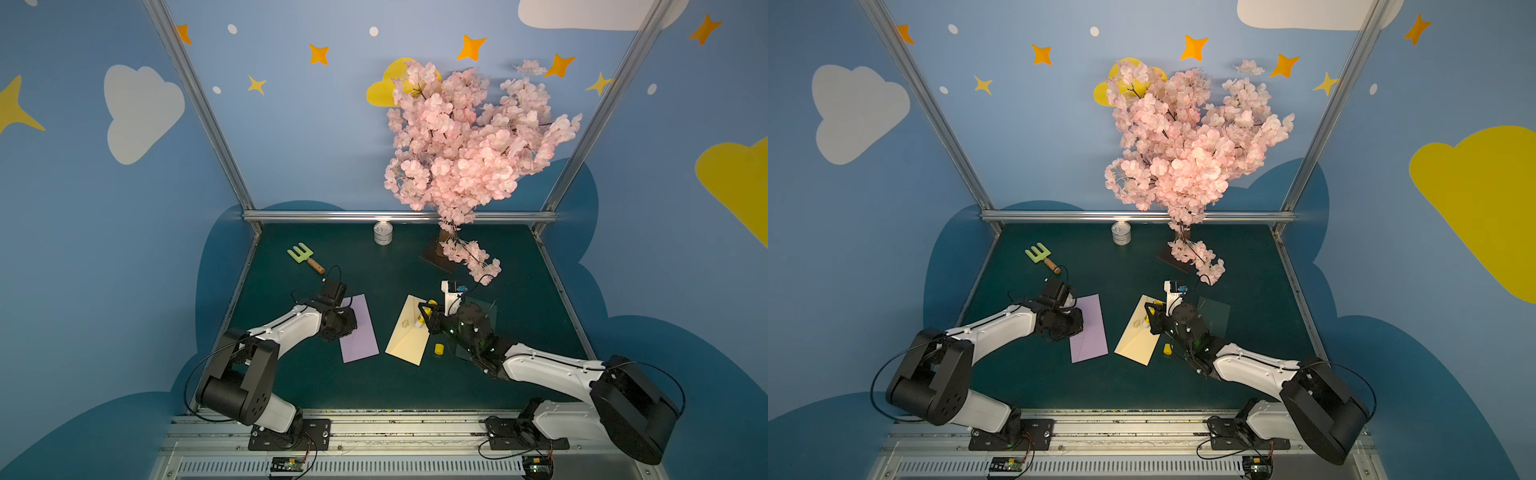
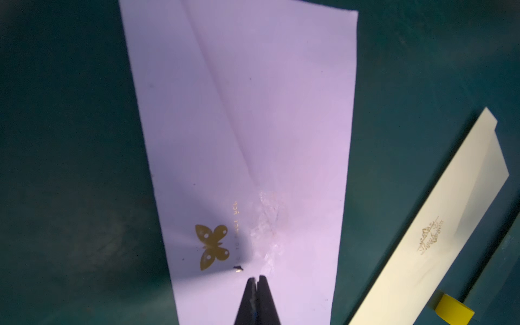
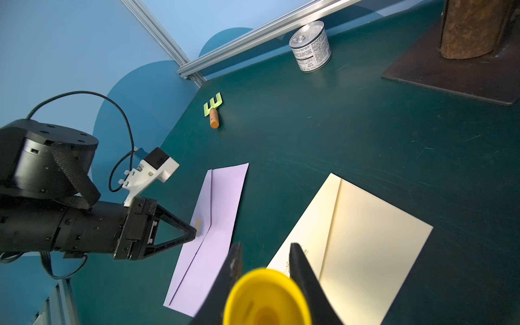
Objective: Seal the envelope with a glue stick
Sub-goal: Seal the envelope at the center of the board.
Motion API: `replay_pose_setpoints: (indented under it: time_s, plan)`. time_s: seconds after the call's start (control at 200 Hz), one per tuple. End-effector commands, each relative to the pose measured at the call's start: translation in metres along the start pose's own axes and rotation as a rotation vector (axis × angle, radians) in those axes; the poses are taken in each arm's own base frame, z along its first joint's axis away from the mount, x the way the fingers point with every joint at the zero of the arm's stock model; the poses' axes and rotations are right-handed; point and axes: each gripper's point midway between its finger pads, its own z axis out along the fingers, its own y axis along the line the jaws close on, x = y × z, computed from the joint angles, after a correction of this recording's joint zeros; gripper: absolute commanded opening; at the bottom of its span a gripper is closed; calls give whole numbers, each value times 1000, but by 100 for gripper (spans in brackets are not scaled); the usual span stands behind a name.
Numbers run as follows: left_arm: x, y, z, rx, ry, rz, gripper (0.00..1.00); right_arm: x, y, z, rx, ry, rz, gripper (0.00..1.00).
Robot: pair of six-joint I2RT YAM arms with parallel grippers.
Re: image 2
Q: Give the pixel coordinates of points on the purple envelope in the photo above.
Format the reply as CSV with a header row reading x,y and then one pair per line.
x,y
246,109

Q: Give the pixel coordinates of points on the dark green envelope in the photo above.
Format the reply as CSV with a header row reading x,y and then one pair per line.
x,y
495,296

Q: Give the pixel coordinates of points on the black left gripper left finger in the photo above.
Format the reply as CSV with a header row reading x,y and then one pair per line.
x,y
247,311

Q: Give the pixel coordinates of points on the yellow glue stick cap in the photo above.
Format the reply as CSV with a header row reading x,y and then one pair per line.
x,y
453,312

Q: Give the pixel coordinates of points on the cream yellow envelope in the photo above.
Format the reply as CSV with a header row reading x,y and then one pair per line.
x,y
445,222

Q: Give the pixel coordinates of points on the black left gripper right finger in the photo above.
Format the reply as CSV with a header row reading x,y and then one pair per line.
x,y
266,313

